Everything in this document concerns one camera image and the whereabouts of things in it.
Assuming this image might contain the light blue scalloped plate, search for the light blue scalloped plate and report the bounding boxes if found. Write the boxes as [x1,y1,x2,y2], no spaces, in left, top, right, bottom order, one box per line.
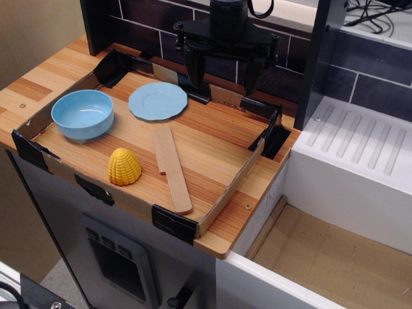
[128,82,188,121]

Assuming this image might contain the cardboard fence with black tape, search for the cardboard fence with black tape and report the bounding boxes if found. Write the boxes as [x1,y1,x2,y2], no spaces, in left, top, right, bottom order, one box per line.
[6,47,300,259]

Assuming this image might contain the white toy sink unit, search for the white toy sink unit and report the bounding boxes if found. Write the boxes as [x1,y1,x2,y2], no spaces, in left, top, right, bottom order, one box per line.
[216,28,411,308]

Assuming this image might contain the black post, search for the black post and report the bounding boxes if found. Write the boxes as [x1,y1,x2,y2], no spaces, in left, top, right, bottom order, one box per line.
[294,0,348,130]
[80,0,113,56]

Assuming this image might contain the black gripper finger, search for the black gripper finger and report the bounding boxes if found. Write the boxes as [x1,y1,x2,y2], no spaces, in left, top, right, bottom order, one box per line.
[183,46,205,89]
[245,48,267,96]

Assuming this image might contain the wooden toy knife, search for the wooden toy knife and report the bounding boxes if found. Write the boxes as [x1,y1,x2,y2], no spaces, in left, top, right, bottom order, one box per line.
[153,125,192,215]

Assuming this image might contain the black post left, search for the black post left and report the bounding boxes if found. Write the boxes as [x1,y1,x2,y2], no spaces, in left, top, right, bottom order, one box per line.
[80,0,113,56]

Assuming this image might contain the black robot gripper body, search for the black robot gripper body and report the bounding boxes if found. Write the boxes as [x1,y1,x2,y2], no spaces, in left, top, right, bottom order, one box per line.
[173,1,282,68]

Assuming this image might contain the yellow toy corn piece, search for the yellow toy corn piece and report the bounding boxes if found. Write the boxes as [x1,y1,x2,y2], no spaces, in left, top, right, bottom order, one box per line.
[108,148,142,186]

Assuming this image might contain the light blue bowl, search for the light blue bowl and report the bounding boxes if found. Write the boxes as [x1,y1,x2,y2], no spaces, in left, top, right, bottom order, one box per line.
[51,89,115,140]

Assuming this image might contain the black post right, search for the black post right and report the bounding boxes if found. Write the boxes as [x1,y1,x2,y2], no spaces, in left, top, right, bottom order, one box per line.
[294,0,348,130]

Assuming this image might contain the toy oven front panel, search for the toy oven front panel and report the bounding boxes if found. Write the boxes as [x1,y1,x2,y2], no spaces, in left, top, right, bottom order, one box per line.
[80,214,160,308]

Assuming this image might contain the black cables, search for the black cables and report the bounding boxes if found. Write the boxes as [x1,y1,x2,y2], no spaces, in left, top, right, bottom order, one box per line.
[343,0,412,36]

